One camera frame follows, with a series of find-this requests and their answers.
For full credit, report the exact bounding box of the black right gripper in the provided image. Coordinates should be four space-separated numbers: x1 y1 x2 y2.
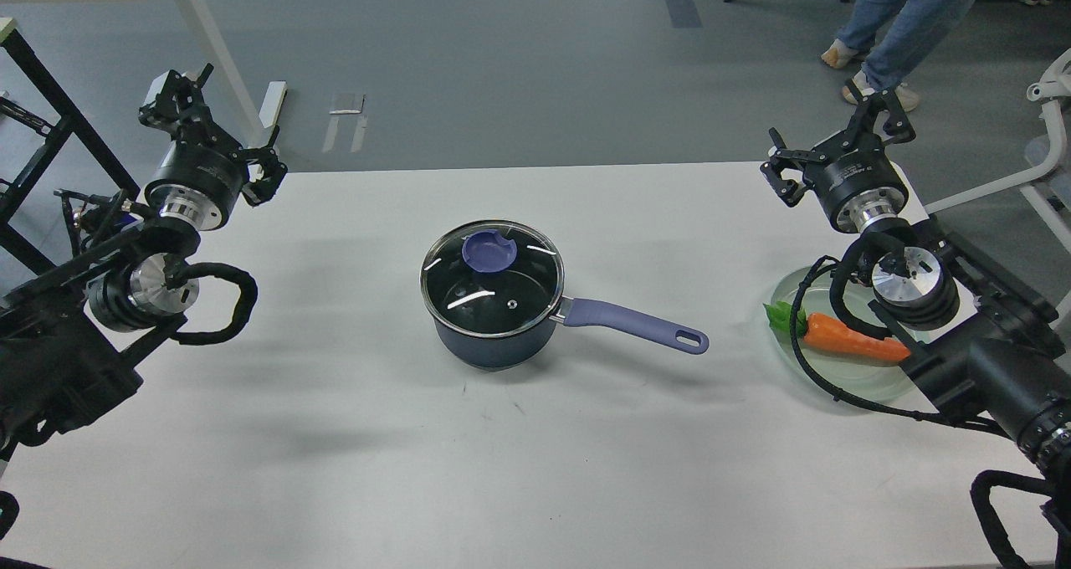
760 85 915 234

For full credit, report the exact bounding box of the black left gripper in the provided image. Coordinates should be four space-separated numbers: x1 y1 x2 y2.
138 63 290 231

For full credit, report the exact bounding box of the glass pot lid blue knob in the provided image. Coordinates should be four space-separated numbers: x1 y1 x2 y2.
418 219 565 339

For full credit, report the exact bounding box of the blue saucepan with handle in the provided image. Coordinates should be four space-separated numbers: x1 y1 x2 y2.
433 297 710 372

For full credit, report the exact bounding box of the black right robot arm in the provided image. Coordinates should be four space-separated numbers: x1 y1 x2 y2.
761 84 1070 568

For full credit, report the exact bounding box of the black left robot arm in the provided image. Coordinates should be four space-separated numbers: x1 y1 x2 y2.
1 64 288 462

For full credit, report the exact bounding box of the black metal rack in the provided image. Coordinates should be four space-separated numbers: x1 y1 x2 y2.
1 18 141 275

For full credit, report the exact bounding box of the person in blue jeans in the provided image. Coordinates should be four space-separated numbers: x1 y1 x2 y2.
819 0 976 113

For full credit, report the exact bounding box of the orange toy carrot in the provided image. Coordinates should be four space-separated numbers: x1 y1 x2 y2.
764 301 910 365

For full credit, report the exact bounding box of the clear glass bowl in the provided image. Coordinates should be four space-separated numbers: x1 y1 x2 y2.
768 267 919 405

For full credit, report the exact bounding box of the white chair frame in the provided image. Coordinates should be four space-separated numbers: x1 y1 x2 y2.
923 50 1070 249

